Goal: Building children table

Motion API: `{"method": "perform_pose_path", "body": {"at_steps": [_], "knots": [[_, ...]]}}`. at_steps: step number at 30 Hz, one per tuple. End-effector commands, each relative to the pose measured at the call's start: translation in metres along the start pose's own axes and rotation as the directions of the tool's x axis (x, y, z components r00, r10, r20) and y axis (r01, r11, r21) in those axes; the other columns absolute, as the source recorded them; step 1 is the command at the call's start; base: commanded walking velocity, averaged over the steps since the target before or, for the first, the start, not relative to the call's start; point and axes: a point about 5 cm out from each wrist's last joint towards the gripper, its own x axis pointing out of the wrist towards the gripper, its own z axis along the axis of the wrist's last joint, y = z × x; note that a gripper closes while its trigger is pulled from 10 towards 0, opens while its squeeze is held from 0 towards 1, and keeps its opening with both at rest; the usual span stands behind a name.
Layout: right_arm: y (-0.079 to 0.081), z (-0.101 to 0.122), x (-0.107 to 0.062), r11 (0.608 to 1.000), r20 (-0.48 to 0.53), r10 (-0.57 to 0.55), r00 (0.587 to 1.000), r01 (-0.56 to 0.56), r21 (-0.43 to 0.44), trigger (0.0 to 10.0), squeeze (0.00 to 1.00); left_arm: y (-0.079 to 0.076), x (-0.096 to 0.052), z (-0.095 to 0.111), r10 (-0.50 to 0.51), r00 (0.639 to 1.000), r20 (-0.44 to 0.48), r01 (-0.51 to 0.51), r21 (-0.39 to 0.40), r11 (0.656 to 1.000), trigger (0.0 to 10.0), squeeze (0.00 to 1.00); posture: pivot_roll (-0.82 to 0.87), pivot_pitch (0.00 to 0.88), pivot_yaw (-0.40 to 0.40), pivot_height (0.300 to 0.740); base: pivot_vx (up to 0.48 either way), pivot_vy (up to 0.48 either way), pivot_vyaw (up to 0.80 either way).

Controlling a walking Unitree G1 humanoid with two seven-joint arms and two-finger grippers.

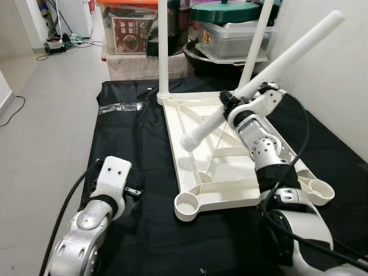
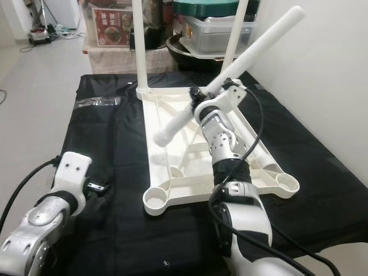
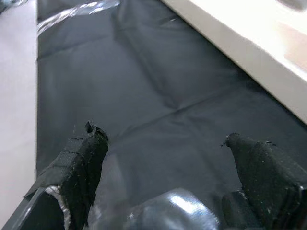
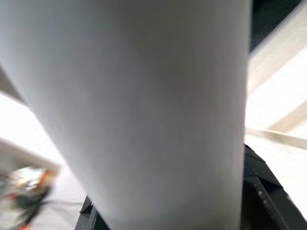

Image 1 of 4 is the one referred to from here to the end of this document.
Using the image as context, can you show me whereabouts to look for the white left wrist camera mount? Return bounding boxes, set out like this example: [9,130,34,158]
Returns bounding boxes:
[95,156,132,203]

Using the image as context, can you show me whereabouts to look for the black tablecloth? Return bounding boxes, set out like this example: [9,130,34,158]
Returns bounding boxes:
[86,75,368,276]

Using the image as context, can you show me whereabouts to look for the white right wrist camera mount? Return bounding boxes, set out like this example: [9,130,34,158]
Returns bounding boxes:
[227,85,283,125]

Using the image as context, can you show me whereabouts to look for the black bag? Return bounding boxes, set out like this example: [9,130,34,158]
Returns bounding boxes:
[147,0,190,57]

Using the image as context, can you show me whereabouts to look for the white plastic table top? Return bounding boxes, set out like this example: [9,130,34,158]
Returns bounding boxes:
[158,89,335,223]

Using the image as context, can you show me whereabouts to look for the clear plastic bag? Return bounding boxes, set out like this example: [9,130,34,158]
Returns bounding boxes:
[99,102,143,114]

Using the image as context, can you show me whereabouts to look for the black wok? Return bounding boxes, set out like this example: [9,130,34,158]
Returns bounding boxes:
[183,43,254,75]

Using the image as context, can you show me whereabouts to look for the orange lidded storage box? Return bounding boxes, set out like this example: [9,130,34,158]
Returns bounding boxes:
[97,0,159,57]

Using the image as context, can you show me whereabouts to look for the clear plastic container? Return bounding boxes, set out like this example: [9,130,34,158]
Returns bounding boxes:
[195,20,271,63]

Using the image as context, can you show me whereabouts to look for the green pot lid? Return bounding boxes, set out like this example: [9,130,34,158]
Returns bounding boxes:
[190,0,263,24]

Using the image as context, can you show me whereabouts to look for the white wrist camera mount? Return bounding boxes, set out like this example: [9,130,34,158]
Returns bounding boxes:
[227,85,283,125]
[95,156,132,203]

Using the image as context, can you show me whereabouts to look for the black floor cable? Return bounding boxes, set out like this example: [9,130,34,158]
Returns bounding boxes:
[0,95,26,127]

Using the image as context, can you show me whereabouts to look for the red printed box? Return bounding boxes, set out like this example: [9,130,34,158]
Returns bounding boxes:
[110,14,156,55]

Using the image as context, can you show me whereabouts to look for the beige cloth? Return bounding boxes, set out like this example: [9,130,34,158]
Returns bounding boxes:
[105,55,190,81]

